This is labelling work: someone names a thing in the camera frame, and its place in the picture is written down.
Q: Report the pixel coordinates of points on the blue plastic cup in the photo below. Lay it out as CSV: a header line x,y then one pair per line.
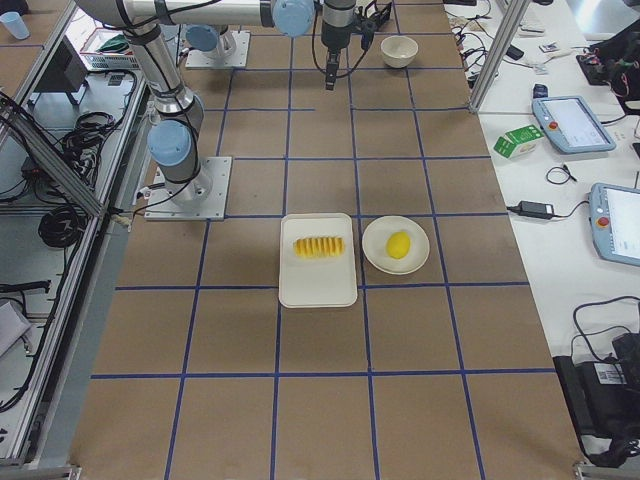
x,y
15,25

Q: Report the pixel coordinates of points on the cream bowl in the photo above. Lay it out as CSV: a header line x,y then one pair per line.
x,y
398,51

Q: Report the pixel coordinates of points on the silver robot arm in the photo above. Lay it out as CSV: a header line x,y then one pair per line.
x,y
212,40
173,141

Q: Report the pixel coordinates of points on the yellow ridged bread loaf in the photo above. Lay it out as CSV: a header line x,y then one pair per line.
x,y
319,247

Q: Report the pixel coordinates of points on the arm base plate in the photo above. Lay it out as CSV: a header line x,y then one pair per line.
x,y
197,60
204,198

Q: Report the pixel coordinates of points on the green and white box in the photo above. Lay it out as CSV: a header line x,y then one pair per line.
x,y
518,142

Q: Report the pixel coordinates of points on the near teach pendant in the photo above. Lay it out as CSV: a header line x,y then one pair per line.
x,y
614,222

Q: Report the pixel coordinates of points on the far teach pendant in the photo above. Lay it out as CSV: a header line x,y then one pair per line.
x,y
571,126

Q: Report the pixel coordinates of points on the black power adapter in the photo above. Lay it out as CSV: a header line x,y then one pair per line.
x,y
536,210

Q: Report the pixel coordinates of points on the cream plate under lemon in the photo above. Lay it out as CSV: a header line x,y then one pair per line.
x,y
374,241

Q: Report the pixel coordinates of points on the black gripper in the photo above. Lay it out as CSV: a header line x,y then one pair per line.
x,y
332,35

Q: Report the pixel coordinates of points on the yellow lemon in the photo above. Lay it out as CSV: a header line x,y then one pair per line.
x,y
398,245

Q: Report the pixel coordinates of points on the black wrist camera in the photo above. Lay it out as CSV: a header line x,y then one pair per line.
x,y
371,16

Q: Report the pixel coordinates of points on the aluminium frame post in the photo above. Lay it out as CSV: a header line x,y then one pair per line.
x,y
506,31

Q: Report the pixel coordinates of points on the teach pendant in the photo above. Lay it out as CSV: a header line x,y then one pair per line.
x,y
614,222
571,126

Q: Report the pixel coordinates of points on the white rectangular tray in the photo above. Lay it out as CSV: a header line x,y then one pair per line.
x,y
316,283

